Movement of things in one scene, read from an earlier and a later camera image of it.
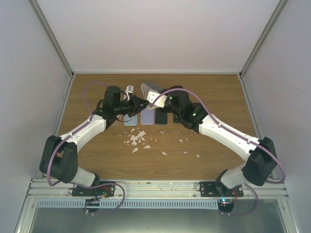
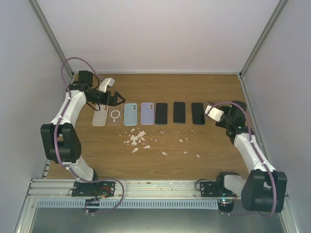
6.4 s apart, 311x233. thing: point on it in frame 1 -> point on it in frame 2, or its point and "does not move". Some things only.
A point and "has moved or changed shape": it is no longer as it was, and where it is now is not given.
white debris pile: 134,138 does not move
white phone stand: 154,97 has moved or changed shape
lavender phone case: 147,116 does not move
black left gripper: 136,102 -> 113,101
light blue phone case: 130,121 does not move
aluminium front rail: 156,189 does not move
